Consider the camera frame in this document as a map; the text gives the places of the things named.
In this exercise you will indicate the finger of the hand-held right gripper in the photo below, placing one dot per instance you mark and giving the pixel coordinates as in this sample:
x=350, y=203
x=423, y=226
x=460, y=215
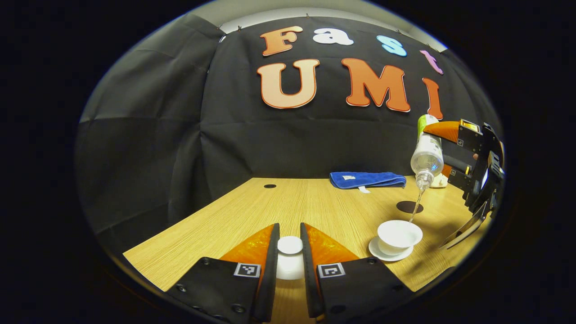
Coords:
x=456, y=173
x=445, y=130

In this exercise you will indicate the dark round coaster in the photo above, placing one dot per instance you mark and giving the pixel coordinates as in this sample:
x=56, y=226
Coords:
x=405, y=207

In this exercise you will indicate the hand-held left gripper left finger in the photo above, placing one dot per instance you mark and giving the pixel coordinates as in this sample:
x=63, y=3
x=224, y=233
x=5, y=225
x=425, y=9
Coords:
x=272, y=279

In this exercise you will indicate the white saucer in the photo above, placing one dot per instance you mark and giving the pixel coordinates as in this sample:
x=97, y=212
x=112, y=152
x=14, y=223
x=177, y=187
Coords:
x=375, y=252

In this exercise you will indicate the white teacup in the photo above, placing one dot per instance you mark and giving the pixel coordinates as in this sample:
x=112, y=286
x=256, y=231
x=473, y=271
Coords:
x=398, y=234

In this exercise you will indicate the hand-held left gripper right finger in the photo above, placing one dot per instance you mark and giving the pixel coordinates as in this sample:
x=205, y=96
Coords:
x=308, y=279

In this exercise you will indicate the blue towel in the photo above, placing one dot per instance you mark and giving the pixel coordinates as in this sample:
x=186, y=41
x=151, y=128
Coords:
x=364, y=180

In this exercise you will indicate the black backdrop cloth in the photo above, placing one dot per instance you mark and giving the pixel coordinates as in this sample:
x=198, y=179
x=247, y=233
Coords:
x=180, y=135

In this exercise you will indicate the white teacup lid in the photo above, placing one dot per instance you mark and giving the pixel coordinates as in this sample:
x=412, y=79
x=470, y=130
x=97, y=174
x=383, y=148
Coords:
x=290, y=265

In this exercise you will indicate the water bottle with white label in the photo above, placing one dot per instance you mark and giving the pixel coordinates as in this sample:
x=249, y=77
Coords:
x=426, y=157

